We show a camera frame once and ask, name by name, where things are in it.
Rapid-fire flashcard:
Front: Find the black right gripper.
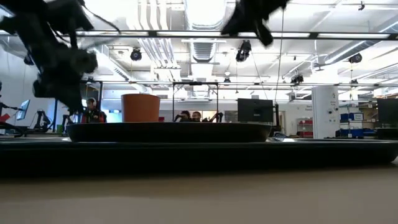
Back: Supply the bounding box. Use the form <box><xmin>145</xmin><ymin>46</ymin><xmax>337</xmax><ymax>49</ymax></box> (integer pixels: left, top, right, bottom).
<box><xmin>221</xmin><ymin>0</ymin><xmax>290</xmax><ymax>48</ymax></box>

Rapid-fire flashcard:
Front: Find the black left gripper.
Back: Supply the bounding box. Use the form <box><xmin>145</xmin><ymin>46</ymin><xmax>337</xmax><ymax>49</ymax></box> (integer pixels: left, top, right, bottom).
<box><xmin>32</xmin><ymin>46</ymin><xmax>99</xmax><ymax>114</ymax></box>

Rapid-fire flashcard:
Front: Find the red-orange plastic cup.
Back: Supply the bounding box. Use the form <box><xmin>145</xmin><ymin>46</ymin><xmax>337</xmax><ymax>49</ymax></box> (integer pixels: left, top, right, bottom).
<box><xmin>121</xmin><ymin>93</ymin><xmax>162</xmax><ymax>123</ymax></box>

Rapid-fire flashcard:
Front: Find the black round plate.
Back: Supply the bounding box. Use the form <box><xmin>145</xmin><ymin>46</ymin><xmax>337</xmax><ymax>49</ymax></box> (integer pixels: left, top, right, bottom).
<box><xmin>66</xmin><ymin>121</ymin><xmax>272</xmax><ymax>144</ymax></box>

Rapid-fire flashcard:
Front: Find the dark green plastic tray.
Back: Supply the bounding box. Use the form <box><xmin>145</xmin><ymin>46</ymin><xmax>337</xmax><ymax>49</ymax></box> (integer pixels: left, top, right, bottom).
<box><xmin>0</xmin><ymin>136</ymin><xmax>398</xmax><ymax>175</ymax></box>

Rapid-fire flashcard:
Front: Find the black monitor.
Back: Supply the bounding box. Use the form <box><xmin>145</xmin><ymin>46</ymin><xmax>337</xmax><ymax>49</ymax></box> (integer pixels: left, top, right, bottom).
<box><xmin>237</xmin><ymin>98</ymin><xmax>275</xmax><ymax>123</ymax></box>
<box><xmin>377</xmin><ymin>98</ymin><xmax>398</xmax><ymax>124</ymax></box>

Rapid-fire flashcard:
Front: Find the white pillar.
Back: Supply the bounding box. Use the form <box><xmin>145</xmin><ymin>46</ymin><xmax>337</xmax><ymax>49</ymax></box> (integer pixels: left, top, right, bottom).
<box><xmin>312</xmin><ymin>86</ymin><xmax>340</xmax><ymax>139</ymax></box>

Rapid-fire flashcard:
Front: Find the rack with red bins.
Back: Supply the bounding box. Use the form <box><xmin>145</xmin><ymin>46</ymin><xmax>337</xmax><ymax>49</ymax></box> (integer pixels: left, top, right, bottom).
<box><xmin>296</xmin><ymin>118</ymin><xmax>314</xmax><ymax>139</ymax></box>

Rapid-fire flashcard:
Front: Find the shelf with blue bins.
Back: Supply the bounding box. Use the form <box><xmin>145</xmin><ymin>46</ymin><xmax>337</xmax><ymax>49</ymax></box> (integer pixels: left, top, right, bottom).
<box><xmin>335</xmin><ymin>111</ymin><xmax>377</xmax><ymax>139</ymax></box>

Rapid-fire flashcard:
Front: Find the black background rig frame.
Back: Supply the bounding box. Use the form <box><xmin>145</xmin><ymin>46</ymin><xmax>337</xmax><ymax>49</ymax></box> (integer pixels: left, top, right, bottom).
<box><xmin>172</xmin><ymin>81</ymin><xmax>220</xmax><ymax>123</ymax></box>
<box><xmin>80</xmin><ymin>80</ymin><xmax>104</xmax><ymax>108</ymax></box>

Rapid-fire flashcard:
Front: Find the white ceiling air duct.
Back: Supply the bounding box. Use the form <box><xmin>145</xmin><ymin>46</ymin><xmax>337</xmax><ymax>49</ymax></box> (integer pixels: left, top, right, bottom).
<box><xmin>182</xmin><ymin>0</ymin><xmax>228</xmax><ymax>65</ymax></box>

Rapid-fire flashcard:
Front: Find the black aluminium rig frame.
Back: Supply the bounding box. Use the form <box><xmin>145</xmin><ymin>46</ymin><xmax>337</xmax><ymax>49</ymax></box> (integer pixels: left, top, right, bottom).
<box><xmin>74</xmin><ymin>29</ymin><xmax>398</xmax><ymax>41</ymax></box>

